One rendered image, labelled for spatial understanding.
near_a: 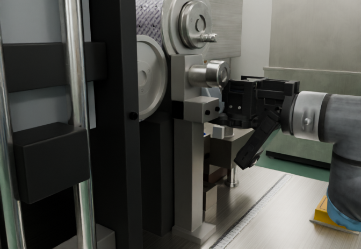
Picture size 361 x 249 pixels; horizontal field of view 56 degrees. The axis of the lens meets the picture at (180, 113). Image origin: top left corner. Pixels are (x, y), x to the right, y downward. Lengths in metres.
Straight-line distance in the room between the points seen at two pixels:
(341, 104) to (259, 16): 4.90
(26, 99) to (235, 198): 0.56
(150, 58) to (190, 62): 0.06
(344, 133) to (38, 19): 0.42
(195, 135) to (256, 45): 4.89
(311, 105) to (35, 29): 0.40
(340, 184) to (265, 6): 4.91
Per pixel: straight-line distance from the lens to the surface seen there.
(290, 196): 0.78
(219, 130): 0.69
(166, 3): 0.53
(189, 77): 0.52
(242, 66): 5.51
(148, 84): 0.50
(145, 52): 0.50
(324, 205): 0.71
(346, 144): 0.53
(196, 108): 0.51
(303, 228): 0.67
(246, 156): 0.60
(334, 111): 0.53
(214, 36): 0.55
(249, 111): 0.56
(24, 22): 0.26
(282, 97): 0.56
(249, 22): 5.46
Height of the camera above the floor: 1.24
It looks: 13 degrees down
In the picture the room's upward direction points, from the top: straight up
